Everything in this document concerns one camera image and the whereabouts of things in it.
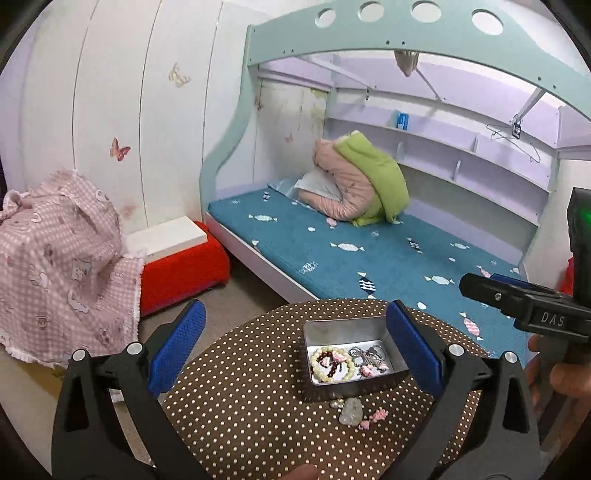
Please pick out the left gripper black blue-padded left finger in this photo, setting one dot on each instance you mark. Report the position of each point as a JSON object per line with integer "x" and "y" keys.
{"x": 87, "y": 439}

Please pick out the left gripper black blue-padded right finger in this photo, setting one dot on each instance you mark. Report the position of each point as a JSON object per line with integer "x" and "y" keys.
{"x": 502, "y": 441}

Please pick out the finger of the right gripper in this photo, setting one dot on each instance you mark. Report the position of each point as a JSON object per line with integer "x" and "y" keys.
{"x": 521, "y": 287}
{"x": 500, "y": 295}

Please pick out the pink bead earring piece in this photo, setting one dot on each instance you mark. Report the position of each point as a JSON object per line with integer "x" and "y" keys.
{"x": 378, "y": 416}

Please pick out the pink white charm cluster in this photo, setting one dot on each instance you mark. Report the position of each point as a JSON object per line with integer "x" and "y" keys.
{"x": 374, "y": 369}

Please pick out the person's right hand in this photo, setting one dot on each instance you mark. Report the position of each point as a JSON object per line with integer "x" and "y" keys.
{"x": 566, "y": 379}

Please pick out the red bag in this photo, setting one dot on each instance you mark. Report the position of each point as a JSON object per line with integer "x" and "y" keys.
{"x": 566, "y": 285}

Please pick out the teal bed mattress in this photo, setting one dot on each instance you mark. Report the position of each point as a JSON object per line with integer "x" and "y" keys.
{"x": 410, "y": 259}

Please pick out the pale jade pendant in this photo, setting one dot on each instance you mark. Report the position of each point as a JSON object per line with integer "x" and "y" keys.
{"x": 352, "y": 412}

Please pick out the pearl bead cluster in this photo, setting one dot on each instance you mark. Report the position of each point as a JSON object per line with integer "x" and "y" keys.
{"x": 337, "y": 403}

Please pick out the grey metal tin box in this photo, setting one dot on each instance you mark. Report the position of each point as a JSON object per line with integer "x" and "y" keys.
{"x": 334, "y": 351}

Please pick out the pink patterned cloth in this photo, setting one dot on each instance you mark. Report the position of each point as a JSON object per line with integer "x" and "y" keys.
{"x": 67, "y": 282}

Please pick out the pink and green jacket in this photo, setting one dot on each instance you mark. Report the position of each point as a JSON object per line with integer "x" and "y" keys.
{"x": 372, "y": 184}

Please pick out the red storage ottoman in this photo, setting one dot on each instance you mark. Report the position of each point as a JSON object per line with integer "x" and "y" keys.
{"x": 184, "y": 274}

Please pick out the blue small box on shelf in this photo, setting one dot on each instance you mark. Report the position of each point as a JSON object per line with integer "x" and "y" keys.
{"x": 402, "y": 120}

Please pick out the white box on ottoman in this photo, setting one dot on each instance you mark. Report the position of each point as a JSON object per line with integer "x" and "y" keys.
{"x": 165, "y": 239}

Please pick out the grey white pillow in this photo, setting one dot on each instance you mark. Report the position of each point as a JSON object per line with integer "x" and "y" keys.
{"x": 320, "y": 183}

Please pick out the lilac wall shelf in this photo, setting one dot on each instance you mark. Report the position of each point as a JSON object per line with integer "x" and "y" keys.
{"x": 453, "y": 166}

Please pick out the wire clothes hanger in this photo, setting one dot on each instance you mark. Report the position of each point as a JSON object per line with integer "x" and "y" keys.
{"x": 504, "y": 134}

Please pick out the mint green bed frame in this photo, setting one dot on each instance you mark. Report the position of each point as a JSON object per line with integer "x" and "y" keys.
{"x": 476, "y": 31}

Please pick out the pink butterfly wall sticker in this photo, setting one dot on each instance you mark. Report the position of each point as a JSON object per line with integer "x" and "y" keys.
{"x": 118, "y": 152}

